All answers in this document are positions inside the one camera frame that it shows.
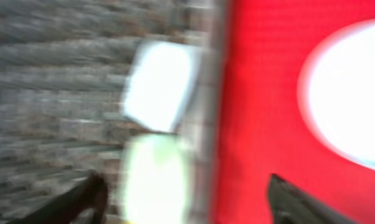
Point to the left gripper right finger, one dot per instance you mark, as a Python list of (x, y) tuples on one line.
[(291, 205)]

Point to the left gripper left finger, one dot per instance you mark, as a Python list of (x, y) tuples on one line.
[(92, 193)]

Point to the green bowl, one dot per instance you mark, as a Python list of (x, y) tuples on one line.
[(155, 181)]

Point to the light blue plate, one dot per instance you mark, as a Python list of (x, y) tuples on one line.
[(336, 92)]

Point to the light blue bowl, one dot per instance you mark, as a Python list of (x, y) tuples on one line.
[(160, 84)]

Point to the grey dishwasher rack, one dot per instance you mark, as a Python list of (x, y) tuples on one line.
[(63, 70)]

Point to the red serving tray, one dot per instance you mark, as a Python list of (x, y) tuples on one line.
[(261, 130)]

